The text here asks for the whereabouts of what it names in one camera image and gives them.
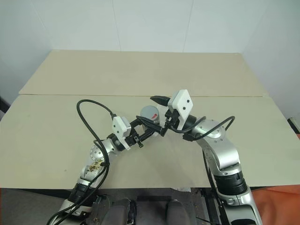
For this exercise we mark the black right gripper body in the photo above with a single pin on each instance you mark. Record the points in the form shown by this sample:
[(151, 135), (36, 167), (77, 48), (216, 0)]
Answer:
[(172, 117)]

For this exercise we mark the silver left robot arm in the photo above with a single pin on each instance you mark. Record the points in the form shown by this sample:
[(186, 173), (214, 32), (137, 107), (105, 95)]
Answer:
[(96, 152)]

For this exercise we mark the yellowed label on arm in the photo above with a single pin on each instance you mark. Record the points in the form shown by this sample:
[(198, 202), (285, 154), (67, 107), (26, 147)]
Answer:
[(96, 164)]

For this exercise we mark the dark grey rounded pad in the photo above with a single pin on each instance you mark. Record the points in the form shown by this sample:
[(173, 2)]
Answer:
[(175, 211), (120, 211)]

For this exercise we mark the grey white box at edge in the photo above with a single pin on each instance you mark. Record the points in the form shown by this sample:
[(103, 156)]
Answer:
[(294, 124)]

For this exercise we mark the black object at table side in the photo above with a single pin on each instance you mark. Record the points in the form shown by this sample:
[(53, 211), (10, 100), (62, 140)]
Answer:
[(3, 105)]

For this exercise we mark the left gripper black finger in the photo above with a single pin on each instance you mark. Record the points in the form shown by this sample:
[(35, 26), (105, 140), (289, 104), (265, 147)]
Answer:
[(151, 125), (148, 134)]

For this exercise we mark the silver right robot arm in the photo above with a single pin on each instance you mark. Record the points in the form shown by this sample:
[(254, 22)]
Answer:
[(220, 150)]

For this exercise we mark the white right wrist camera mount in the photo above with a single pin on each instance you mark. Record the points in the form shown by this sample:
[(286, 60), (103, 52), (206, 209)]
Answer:
[(184, 103)]

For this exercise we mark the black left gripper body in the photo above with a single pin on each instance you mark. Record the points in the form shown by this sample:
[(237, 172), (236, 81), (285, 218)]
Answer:
[(133, 140)]

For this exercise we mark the clear jar with red mark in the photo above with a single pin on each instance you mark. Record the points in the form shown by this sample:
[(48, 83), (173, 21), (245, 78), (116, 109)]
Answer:
[(157, 121)]

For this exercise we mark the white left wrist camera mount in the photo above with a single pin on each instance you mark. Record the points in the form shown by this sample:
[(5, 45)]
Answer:
[(119, 127)]

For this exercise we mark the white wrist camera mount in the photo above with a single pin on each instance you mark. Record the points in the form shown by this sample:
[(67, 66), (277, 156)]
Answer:
[(119, 127), (184, 103)]

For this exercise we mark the orange cloth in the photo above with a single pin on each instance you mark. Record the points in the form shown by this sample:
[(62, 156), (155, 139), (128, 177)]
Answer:
[(279, 201)]

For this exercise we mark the grey round jar lid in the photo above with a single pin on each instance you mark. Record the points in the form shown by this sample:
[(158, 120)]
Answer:
[(149, 111)]

